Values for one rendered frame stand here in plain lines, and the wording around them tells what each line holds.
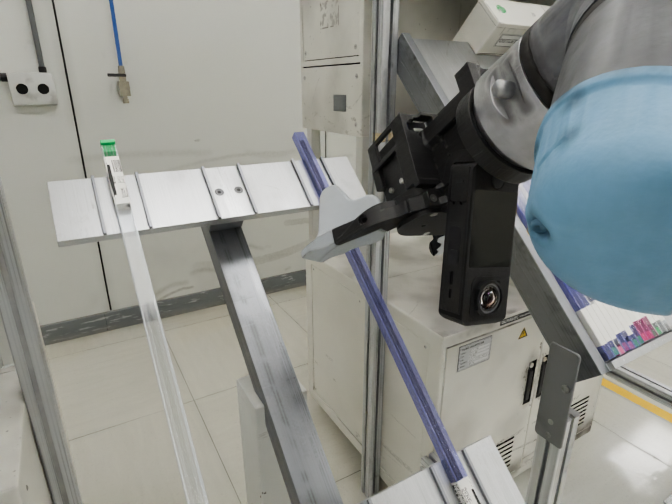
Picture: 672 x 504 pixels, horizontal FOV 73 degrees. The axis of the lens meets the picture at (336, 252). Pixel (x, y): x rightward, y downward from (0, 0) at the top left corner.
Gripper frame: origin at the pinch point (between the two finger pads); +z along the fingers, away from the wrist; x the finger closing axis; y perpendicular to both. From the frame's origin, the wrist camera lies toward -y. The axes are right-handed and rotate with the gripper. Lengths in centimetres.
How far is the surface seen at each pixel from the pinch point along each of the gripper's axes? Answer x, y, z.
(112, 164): 22.8, 14.2, 7.6
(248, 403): 11.1, -11.0, 12.1
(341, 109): -31, 55, 46
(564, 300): -39.7, -4.9, 10.4
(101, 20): 21, 149, 124
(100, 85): 23, 129, 139
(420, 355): -40, -7, 51
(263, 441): 9.9, -15.0, 12.9
